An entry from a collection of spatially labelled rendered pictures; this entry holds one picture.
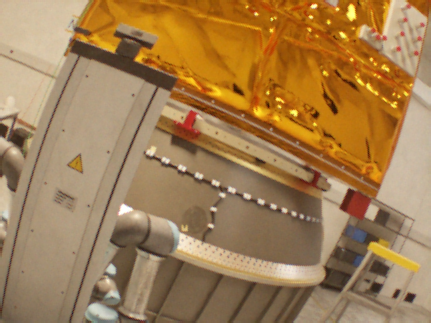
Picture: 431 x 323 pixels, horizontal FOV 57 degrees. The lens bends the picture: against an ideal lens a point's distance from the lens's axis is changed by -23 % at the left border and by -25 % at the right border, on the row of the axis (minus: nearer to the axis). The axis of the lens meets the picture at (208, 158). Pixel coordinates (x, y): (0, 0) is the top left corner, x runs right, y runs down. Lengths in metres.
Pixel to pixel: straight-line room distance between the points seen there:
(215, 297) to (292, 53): 1.28
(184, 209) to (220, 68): 0.68
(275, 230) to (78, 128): 1.38
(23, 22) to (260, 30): 6.51
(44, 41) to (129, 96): 6.97
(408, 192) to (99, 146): 8.50
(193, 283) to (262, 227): 0.45
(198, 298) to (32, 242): 1.11
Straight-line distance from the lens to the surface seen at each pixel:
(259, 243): 2.37
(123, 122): 1.33
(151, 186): 2.26
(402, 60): 2.76
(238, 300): 2.38
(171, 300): 2.28
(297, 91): 2.47
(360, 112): 2.59
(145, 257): 1.67
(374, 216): 8.52
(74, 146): 1.34
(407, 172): 9.39
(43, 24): 8.33
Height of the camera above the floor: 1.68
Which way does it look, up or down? 3 degrees down
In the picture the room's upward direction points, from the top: 24 degrees clockwise
